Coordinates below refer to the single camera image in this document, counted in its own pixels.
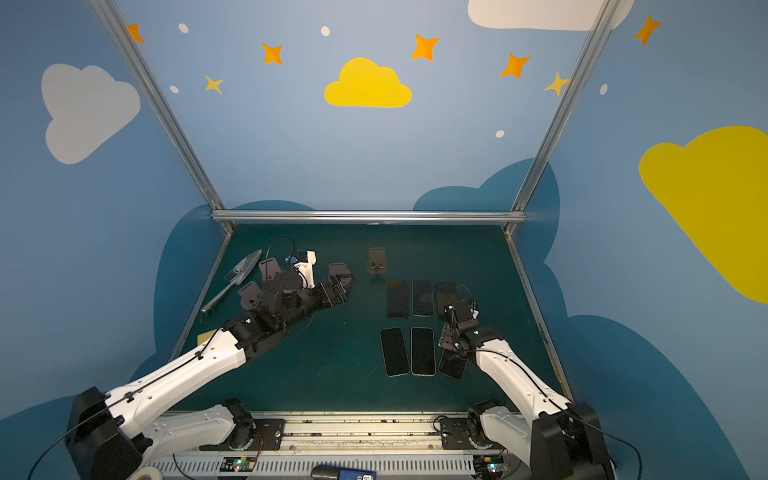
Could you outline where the pink phone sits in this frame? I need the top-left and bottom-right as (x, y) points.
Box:
(438, 349), (468, 380)

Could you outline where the grey stand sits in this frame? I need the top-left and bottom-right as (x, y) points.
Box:
(328, 262), (353, 283)
(238, 281), (263, 311)
(258, 257), (282, 283)
(366, 247), (388, 276)

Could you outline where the green phone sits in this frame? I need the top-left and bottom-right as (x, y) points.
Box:
(380, 328), (410, 377)

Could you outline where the dark phone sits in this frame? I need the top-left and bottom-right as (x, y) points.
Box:
(434, 281), (457, 320)

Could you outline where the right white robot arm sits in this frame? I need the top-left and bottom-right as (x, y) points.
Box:
(438, 295), (617, 479)

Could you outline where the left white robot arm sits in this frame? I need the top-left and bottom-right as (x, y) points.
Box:
(64, 271), (355, 479)

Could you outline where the silver metal garden trowel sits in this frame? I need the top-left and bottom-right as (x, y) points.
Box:
(200, 249), (262, 315)

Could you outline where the yellow sponge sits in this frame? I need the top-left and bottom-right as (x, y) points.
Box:
(196, 330), (216, 346)

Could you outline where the blue black tool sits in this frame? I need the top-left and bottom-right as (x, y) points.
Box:
(310, 465), (377, 480)

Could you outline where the white tape roll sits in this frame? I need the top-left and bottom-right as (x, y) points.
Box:
(129, 466), (163, 480)

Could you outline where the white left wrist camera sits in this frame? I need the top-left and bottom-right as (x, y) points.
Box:
(288, 250), (316, 289)

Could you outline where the horizontal aluminium frame bar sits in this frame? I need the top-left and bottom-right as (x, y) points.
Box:
(211, 210), (526, 224)

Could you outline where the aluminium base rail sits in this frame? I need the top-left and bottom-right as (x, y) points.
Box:
(149, 411), (533, 479)

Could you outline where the right aluminium frame post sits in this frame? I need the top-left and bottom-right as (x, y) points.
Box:
(503, 0), (623, 240)

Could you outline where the aluminium frame post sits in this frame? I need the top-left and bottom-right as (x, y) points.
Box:
(89, 0), (225, 214)
(503, 0), (623, 240)

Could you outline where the left aluminium frame post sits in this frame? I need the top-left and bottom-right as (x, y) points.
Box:
(89, 0), (225, 214)

